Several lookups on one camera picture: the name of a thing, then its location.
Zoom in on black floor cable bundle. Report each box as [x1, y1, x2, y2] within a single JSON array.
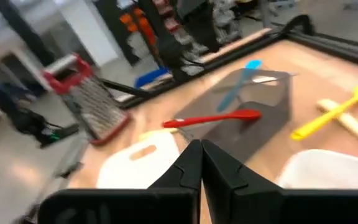
[[9, 107, 81, 149]]

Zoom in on grey translucent plastic bin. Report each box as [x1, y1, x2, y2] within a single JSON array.
[[173, 67, 294, 163]]

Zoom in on small blue silicone spoon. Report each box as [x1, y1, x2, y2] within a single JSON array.
[[216, 59, 264, 113]]

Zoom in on white plastic handled bin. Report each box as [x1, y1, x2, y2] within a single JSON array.
[[276, 149, 358, 190], [96, 131, 181, 190]]

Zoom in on black aluminium table frame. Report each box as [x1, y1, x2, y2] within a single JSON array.
[[99, 14, 358, 110]]

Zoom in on red box grater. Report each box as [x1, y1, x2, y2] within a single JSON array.
[[43, 52, 132, 147]]

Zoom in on blue floor object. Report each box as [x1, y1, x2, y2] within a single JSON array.
[[134, 66, 171, 89]]

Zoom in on orange background object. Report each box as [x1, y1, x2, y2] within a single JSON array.
[[119, 6, 157, 46]]

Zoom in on large red silicone spoon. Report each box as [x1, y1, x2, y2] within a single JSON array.
[[161, 109, 263, 129]]

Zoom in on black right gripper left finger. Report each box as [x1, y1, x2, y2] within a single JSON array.
[[38, 139, 203, 224]]

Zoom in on cream-handled steel knife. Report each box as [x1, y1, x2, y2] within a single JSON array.
[[137, 128, 180, 141], [316, 98, 358, 156]]

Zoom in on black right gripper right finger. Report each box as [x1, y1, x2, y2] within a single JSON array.
[[201, 139, 358, 224]]

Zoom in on yellow silicone spatula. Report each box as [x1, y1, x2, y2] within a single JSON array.
[[290, 81, 358, 142]]

